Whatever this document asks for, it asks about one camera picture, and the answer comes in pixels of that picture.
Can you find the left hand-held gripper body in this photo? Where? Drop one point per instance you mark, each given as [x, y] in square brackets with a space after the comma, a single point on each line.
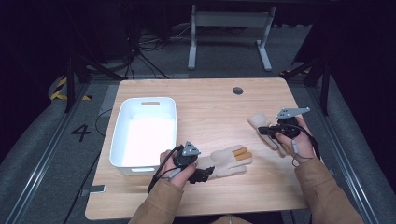
[186, 157]

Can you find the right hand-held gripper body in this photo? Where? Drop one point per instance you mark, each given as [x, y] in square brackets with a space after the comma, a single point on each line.
[288, 129]

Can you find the beige knitted glove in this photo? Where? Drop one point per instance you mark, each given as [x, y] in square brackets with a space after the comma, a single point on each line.
[260, 119]

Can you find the beige glove with orange fingertips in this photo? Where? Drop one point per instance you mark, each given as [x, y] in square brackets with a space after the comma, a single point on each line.
[224, 161]

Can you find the white plastic bin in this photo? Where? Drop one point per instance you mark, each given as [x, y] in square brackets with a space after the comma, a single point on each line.
[146, 140]

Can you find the person's left hand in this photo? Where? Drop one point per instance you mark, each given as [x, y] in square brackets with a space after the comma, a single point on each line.
[179, 177]

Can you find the person's right hand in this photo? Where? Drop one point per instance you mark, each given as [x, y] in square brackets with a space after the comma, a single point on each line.
[305, 146]

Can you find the person's tan lap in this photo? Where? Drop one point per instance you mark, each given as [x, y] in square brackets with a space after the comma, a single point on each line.
[232, 220]

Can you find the black metal stand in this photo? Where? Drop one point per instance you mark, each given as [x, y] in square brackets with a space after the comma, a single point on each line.
[71, 84]
[325, 84]

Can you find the yellow and black floor tape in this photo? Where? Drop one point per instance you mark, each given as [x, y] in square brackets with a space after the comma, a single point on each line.
[57, 91]

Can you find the grey metal table bracket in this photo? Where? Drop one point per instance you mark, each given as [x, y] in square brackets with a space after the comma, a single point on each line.
[97, 188]

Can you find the grey metal desk frame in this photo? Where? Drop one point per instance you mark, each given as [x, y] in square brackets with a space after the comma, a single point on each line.
[230, 19]

